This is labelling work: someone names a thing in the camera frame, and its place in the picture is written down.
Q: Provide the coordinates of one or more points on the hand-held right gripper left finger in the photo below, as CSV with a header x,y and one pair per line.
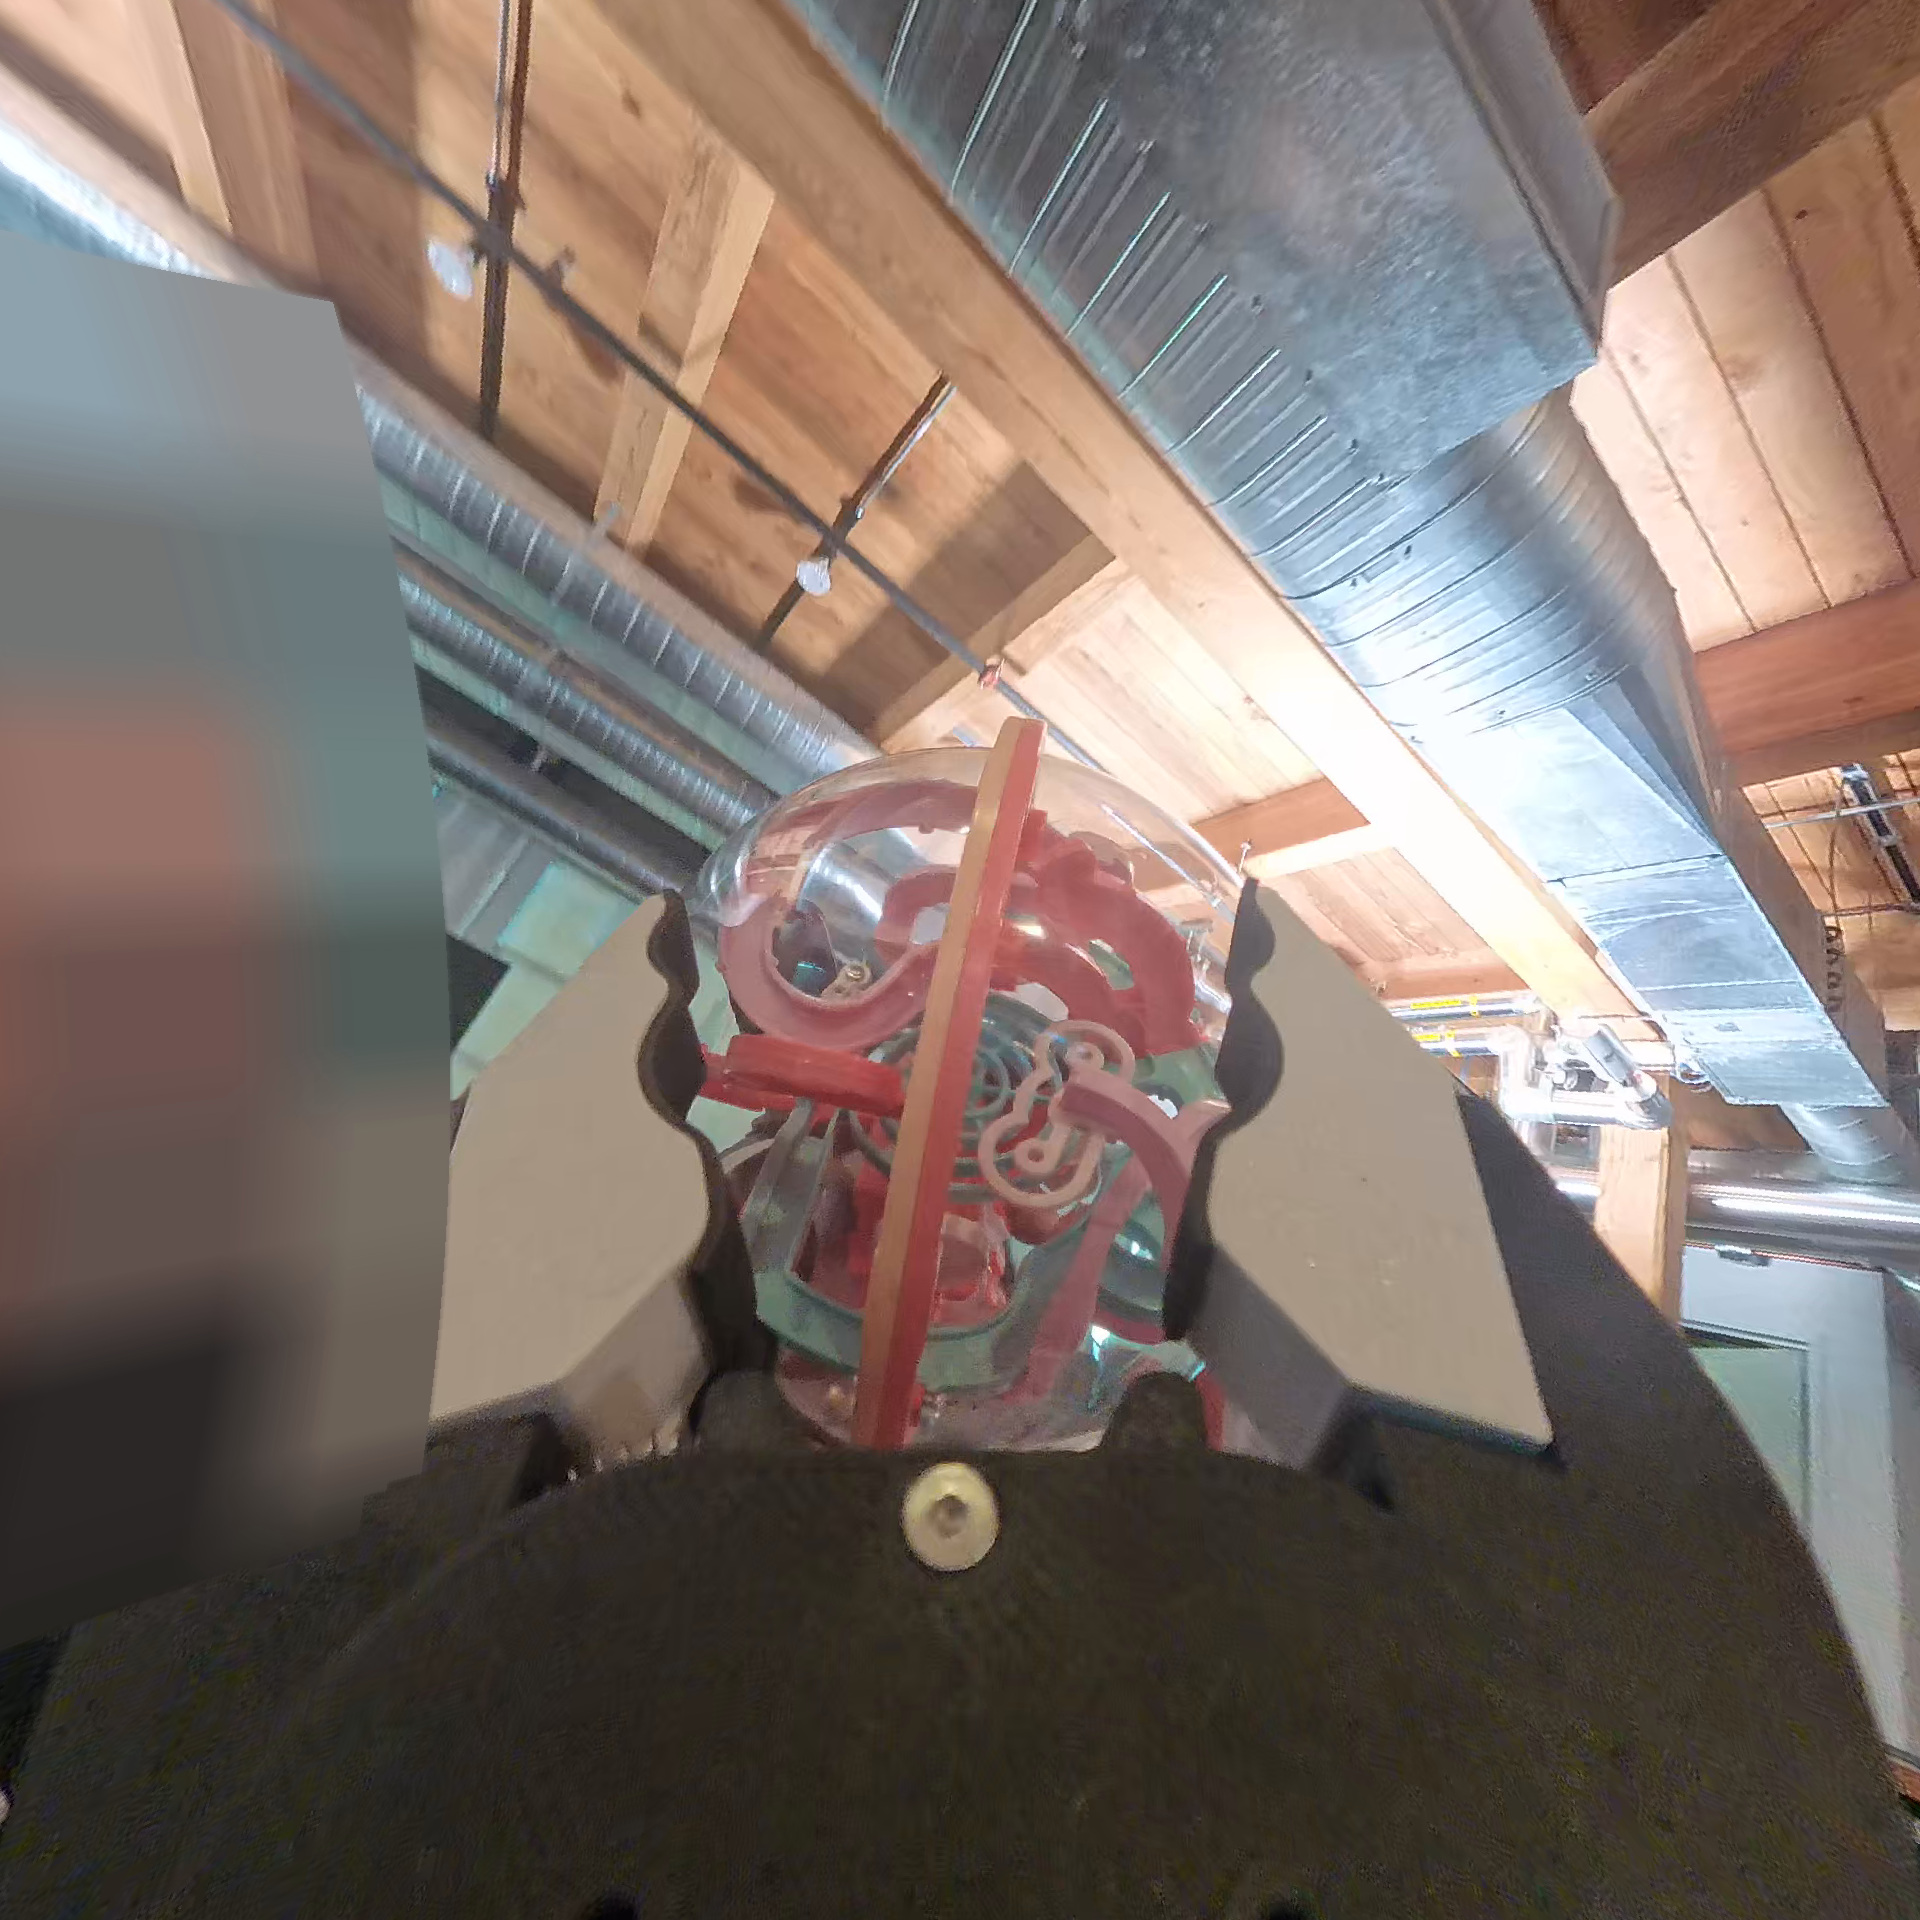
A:
x,y
570,1202

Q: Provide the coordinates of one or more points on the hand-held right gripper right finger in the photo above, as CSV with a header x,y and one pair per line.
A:
x,y
1350,1202

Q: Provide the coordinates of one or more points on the silver rectangular air duct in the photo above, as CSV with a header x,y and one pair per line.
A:
x,y
1350,300

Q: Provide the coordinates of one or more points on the ribbed silver round duct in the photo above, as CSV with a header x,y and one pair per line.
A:
x,y
600,630

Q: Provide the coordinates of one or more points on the clear maze ball red tracks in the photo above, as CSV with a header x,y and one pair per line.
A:
x,y
960,1050

